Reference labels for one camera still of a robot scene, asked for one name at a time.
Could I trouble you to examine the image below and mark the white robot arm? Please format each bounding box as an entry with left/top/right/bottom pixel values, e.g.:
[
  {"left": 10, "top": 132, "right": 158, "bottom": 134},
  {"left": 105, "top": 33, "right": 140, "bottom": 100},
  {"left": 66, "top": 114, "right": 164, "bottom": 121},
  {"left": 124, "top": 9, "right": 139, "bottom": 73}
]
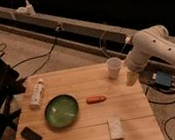
[{"left": 124, "top": 25, "right": 175, "bottom": 72}]

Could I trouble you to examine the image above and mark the white plastic cup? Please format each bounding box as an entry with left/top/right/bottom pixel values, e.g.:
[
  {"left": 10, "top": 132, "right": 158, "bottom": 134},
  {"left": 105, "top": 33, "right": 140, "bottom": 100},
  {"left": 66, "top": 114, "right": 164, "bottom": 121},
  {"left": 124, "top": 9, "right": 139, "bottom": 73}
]
[{"left": 106, "top": 57, "right": 122, "bottom": 79}]

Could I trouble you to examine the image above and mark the blue box on floor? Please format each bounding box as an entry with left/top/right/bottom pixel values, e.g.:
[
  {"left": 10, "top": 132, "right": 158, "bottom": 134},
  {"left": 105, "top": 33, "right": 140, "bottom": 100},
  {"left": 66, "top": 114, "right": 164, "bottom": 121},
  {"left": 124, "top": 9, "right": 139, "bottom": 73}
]
[{"left": 152, "top": 71, "right": 172, "bottom": 89}]

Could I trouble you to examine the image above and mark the white sponge block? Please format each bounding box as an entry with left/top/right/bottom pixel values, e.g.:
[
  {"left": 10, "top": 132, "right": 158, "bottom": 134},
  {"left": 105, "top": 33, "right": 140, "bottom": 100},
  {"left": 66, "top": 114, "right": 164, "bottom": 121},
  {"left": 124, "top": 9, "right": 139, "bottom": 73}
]
[{"left": 107, "top": 117, "right": 124, "bottom": 140}]

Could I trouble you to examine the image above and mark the green round bowl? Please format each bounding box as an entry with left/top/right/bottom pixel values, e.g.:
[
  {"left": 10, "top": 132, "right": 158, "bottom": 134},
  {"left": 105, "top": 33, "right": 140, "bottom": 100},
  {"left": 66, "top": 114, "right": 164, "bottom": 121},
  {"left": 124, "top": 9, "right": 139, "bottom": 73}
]
[{"left": 44, "top": 94, "right": 79, "bottom": 129}]

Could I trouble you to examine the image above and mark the white plastic bottle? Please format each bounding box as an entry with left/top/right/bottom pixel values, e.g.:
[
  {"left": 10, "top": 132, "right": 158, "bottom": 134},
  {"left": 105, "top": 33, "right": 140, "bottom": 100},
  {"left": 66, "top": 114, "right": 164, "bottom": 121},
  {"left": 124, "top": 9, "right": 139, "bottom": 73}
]
[{"left": 29, "top": 79, "right": 45, "bottom": 110}]

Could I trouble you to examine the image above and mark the black phone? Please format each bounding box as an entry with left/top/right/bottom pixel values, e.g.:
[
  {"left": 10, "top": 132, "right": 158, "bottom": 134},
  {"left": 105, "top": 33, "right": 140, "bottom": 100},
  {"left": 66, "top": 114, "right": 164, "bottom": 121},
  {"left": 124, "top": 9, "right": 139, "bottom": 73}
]
[{"left": 21, "top": 127, "right": 42, "bottom": 140}]

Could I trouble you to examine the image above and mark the long metal rail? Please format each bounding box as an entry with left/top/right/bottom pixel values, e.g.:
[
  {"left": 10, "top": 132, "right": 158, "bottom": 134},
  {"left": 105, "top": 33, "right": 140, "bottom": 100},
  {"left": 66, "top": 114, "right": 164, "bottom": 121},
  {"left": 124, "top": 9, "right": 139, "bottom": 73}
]
[{"left": 0, "top": 7, "right": 175, "bottom": 68}]

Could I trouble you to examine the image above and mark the black floor cable left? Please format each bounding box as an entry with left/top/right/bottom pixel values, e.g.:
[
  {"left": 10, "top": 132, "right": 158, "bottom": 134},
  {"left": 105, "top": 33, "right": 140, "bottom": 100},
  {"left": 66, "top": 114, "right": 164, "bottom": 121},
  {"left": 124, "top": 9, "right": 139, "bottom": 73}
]
[{"left": 0, "top": 27, "right": 69, "bottom": 84}]

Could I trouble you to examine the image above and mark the white object on rail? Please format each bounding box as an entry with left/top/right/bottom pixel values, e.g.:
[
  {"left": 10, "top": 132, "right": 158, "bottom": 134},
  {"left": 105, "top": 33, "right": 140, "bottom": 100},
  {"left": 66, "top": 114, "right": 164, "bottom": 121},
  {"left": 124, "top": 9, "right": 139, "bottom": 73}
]
[{"left": 16, "top": 0, "right": 35, "bottom": 16}]

